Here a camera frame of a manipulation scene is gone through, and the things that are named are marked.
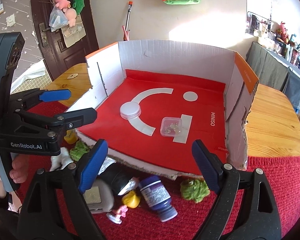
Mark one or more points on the small tag on table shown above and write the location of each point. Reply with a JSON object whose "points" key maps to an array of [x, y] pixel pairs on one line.
{"points": [[72, 76]]}

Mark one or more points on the clear small square container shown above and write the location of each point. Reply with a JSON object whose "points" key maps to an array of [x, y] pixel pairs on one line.
{"points": [[170, 126]]}

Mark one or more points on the grey square device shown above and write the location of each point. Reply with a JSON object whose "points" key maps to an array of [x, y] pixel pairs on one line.
{"points": [[99, 198]]}

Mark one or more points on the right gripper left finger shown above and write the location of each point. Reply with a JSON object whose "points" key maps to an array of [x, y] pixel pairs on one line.
{"points": [[41, 216]]}

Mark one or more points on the dark brown door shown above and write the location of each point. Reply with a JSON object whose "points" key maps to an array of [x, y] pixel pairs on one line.
{"points": [[65, 47]]}

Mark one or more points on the white round lidded jar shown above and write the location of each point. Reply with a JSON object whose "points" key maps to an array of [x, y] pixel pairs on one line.
{"points": [[130, 110]]}

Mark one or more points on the green knitted ball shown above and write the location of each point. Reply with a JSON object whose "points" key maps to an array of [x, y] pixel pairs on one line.
{"points": [[79, 150], [194, 189]]}

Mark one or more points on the white red cardboard box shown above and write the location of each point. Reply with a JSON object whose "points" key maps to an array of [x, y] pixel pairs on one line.
{"points": [[211, 89]]}

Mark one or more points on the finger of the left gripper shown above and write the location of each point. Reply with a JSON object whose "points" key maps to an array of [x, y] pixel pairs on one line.
{"points": [[39, 127], [30, 98]]}

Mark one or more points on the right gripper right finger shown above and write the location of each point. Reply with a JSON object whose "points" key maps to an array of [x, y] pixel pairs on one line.
{"points": [[258, 216]]}

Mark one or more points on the pink plush toys on door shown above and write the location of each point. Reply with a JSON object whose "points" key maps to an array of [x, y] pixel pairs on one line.
{"points": [[69, 12]]}

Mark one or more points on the yellow pink toy figure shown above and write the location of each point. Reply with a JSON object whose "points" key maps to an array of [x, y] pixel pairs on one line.
{"points": [[130, 201]]}

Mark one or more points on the purple pill bottle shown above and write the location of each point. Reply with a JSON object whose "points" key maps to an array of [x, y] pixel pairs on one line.
{"points": [[157, 198]]}

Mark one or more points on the black white plush roll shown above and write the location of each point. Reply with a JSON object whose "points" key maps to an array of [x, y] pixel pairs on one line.
{"points": [[117, 178]]}

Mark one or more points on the red knitted blanket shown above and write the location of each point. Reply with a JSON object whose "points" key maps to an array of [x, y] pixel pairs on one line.
{"points": [[283, 175]]}

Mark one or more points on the person's left hand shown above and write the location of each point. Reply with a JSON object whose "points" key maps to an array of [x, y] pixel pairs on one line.
{"points": [[18, 173]]}

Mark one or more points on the white fluffy scrunchie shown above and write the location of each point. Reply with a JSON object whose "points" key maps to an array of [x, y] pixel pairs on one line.
{"points": [[61, 161]]}

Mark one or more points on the grey cloth covered shelf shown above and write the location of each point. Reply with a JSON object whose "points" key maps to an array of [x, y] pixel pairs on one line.
{"points": [[275, 72]]}

